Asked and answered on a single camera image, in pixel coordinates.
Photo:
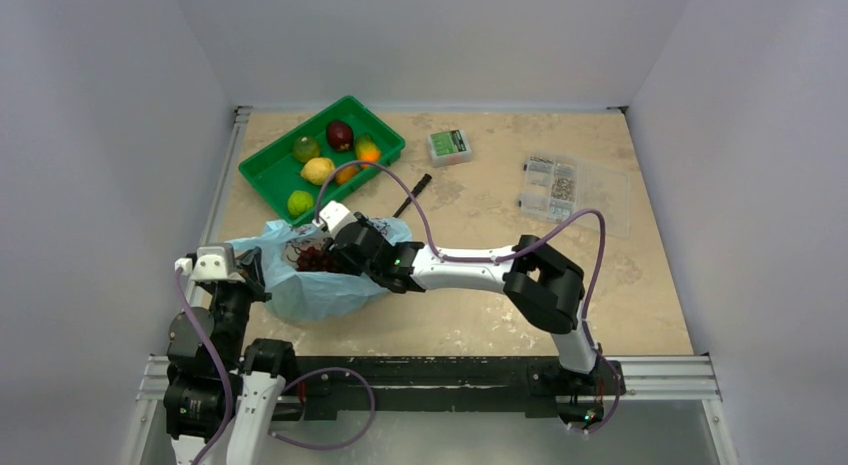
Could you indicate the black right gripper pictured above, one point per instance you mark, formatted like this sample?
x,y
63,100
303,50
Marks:
x,y
347,248

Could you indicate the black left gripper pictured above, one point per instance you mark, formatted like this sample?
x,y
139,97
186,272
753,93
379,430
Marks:
x,y
248,265

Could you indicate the dark red fake grapes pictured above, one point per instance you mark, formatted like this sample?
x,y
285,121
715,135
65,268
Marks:
x,y
316,259

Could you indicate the light blue plastic bag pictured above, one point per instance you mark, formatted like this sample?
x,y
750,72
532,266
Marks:
x,y
299,296

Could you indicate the lime green fake fruit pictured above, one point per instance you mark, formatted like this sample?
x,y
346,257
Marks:
x,y
299,203

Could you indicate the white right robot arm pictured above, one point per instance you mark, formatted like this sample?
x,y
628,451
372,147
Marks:
x,y
549,290

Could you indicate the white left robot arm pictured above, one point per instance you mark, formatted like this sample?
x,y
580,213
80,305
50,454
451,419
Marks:
x,y
222,393

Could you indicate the small orange fake fruit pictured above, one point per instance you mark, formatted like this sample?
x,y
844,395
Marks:
x,y
344,175

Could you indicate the yellow fake lemon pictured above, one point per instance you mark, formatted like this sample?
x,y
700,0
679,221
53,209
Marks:
x,y
318,170

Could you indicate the orange green fake mango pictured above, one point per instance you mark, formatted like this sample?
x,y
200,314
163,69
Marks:
x,y
366,149

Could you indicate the green fake round fruit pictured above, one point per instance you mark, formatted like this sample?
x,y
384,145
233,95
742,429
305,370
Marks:
x,y
306,148

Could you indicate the dark red fake mango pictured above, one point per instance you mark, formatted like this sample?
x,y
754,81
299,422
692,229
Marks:
x,y
339,135

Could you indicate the black rubber mallet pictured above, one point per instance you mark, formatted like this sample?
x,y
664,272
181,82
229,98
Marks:
x,y
415,192

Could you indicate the green plastic tray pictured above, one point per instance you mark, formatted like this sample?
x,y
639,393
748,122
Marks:
x,y
289,173

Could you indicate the small green label box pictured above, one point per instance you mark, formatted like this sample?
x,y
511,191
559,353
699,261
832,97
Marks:
x,y
450,147

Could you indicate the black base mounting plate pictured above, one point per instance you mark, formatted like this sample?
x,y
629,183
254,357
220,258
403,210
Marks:
x,y
533,386

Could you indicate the clear plastic screw organizer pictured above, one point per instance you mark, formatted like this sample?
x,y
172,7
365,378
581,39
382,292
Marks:
x,y
556,185

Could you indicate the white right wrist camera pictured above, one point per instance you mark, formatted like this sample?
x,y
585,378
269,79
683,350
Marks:
x,y
333,217

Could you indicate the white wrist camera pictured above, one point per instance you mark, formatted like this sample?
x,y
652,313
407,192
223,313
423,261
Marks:
x,y
210,263
333,217

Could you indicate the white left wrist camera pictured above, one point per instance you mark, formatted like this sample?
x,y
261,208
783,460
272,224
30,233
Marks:
x,y
210,263

